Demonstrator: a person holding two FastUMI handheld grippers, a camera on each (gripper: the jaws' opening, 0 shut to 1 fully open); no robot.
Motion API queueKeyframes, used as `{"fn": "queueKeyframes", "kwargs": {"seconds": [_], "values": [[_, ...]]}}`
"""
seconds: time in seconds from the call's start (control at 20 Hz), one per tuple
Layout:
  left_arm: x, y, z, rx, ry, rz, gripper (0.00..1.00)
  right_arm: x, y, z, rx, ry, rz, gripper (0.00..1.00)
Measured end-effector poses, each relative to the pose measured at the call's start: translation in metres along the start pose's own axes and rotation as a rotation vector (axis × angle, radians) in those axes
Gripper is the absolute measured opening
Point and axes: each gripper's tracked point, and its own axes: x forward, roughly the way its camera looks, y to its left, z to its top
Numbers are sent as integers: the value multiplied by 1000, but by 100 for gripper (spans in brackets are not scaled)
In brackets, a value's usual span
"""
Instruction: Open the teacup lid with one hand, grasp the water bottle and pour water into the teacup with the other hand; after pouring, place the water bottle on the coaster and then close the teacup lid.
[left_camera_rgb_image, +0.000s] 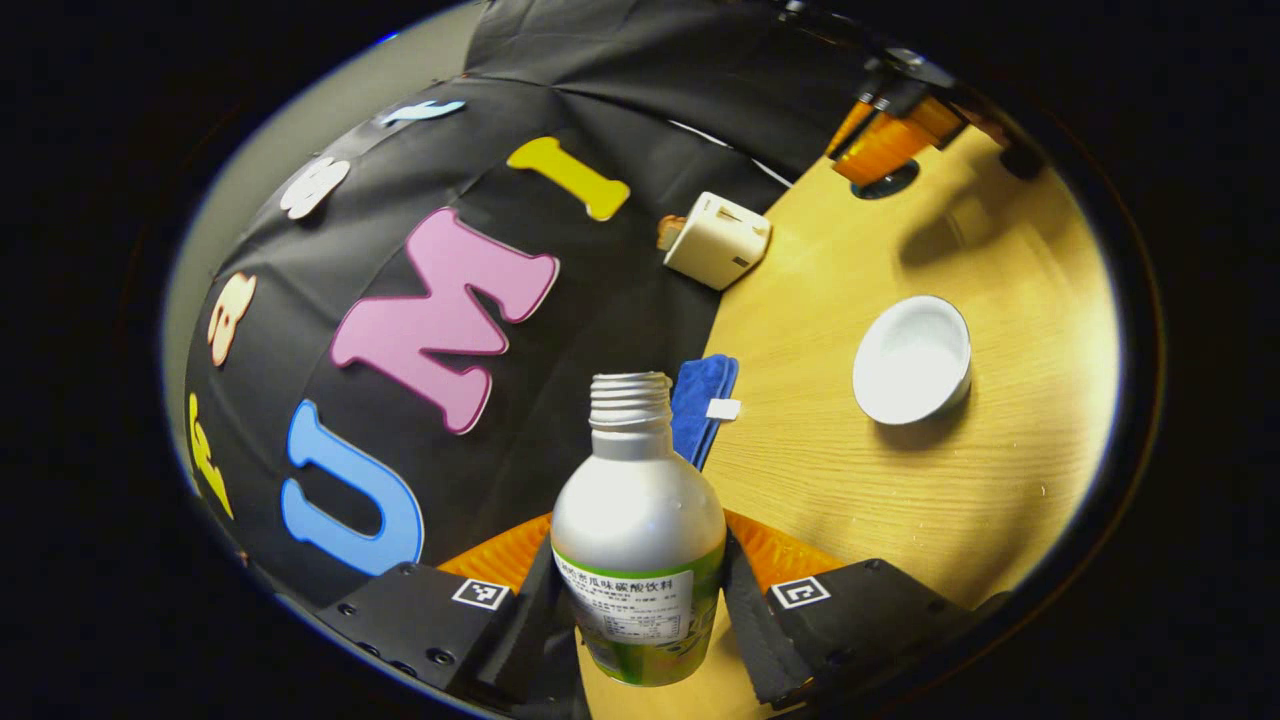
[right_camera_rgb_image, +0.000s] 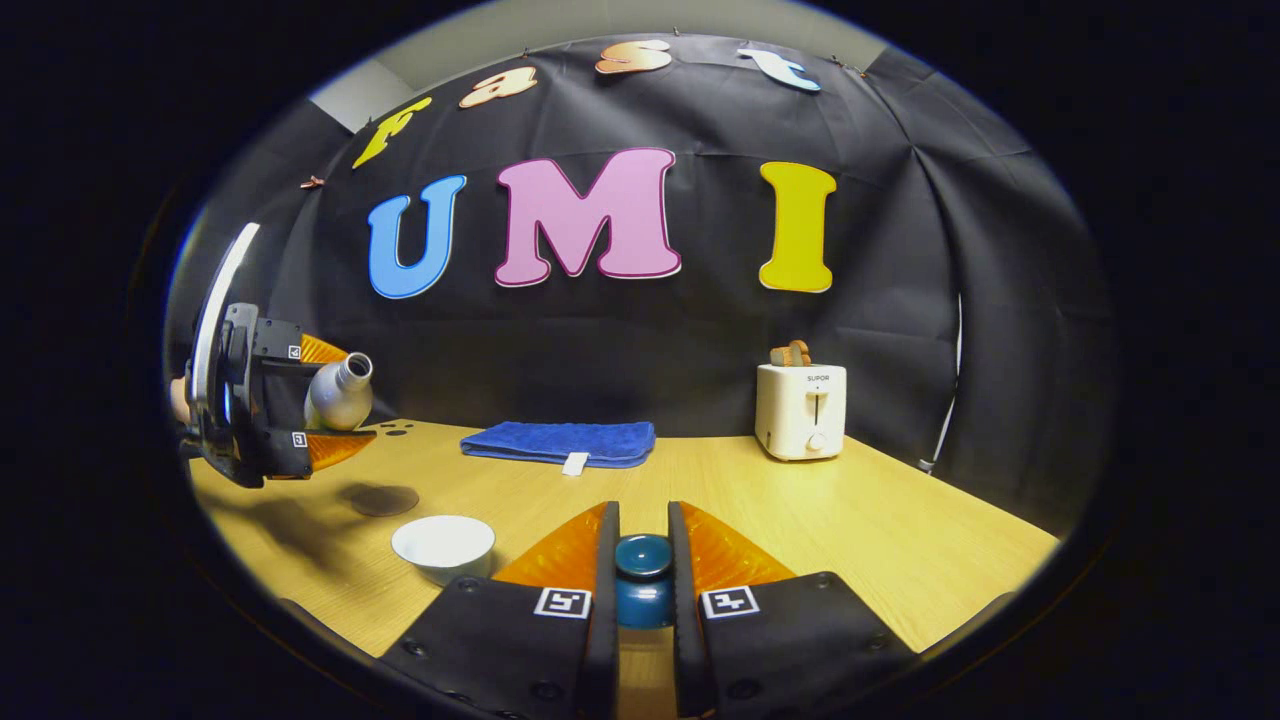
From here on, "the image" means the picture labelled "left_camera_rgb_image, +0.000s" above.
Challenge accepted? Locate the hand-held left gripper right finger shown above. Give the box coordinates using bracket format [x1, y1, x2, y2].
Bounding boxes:
[722, 510, 1006, 706]

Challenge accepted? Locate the folded blue towel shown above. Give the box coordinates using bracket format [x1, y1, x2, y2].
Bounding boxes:
[670, 355, 741, 471]

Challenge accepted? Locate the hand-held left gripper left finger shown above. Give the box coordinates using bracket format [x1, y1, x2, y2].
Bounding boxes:
[318, 513, 586, 719]

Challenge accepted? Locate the teal teacup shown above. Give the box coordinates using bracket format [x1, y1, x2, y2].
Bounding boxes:
[852, 295, 973, 426]

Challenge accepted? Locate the teal teacup lid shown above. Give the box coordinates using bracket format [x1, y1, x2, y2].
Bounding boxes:
[852, 160, 919, 199]

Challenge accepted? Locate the white toaster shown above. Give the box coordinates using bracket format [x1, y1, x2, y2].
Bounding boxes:
[663, 192, 773, 291]

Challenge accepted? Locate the silver green water bottle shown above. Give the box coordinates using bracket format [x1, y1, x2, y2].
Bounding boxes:
[551, 372, 728, 687]

